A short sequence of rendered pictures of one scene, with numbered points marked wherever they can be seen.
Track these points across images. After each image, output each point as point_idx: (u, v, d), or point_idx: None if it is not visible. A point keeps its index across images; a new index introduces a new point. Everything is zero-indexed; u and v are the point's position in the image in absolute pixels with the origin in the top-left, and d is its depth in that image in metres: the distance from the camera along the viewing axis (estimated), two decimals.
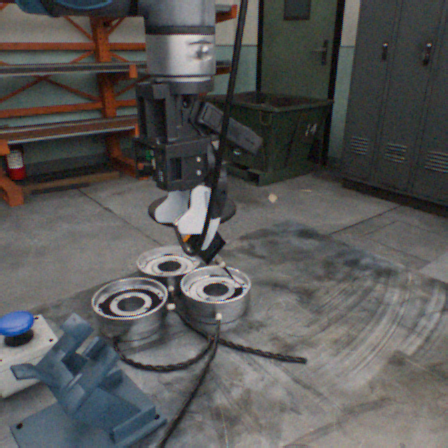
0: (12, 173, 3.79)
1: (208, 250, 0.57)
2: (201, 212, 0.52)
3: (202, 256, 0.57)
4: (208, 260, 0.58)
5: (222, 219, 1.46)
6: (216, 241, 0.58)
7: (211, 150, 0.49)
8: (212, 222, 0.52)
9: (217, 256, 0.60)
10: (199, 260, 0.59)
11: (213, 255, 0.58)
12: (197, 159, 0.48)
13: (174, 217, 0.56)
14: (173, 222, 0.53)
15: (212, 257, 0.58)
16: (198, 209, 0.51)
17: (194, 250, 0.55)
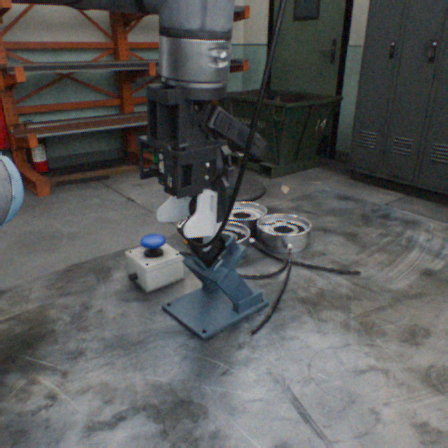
0: (36, 166, 3.98)
1: (211, 252, 0.57)
2: (206, 216, 0.52)
3: (205, 258, 0.57)
4: (211, 262, 0.58)
5: (255, 197, 1.65)
6: (219, 243, 0.58)
7: (220, 155, 0.48)
8: (217, 225, 0.52)
9: (219, 258, 0.60)
10: (202, 262, 0.59)
11: (216, 257, 0.58)
12: (206, 165, 0.48)
13: (174, 216, 0.55)
14: (176, 225, 0.53)
15: (215, 259, 0.58)
16: (204, 213, 0.51)
17: (197, 252, 0.56)
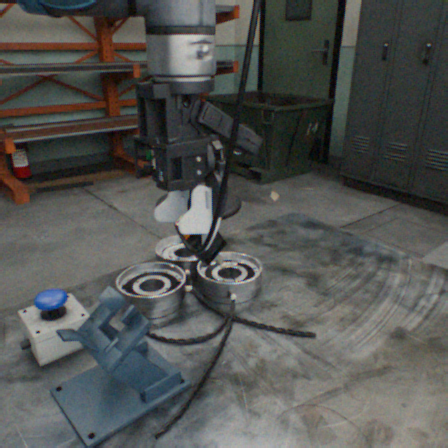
0: (17, 171, 3.84)
1: (209, 250, 0.57)
2: (202, 212, 0.52)
3: (203, 256, 0.57)
4: (209, 260, 0.58)
5: (228, 214, 1.51)
6: (218, 241, 0.58)
7: (211, 150, 0.49)
8: None
9: (218, 257, 0.59)
10: (200, 260, 0.58)
11: (214, 255, 0.58)
12: (197, 159, 0.48)
13: (173, 216, 0.56)
14: (174, 222, 0.53)
15: (214, 257, 0.58)
16: (199, 209, 0.51)
17: None
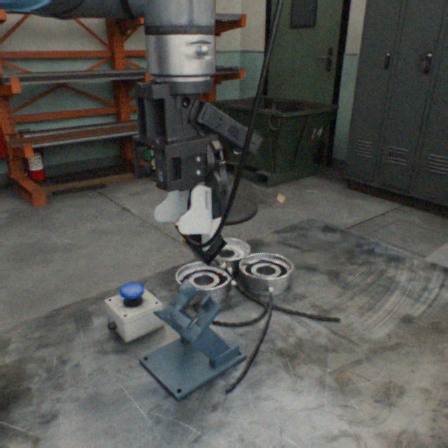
0: (32, 174, 3.98)
1: (209, 250, 0.57)
2: (201, 212, 0.52)
3: (203, 256, 0.57)
4: (209, 260, 0.58)
5: (246, 218, 1.65)
6: (218, 241, 0.58)
7: (211, 150, 0.49)
8: (213, 222, 0.52)
9: (218, 257, 0.59)
10: (200, 260, 0.58)
11: (214, 256, 0.58)
12: (197, 159, 0.48)
13: (173, 217, 0.56)
14: (174, 222, 0.53)
15: (213, 257, 0.58)
16: (198, 209, 0.51)
17: (195, 250, 0.55)
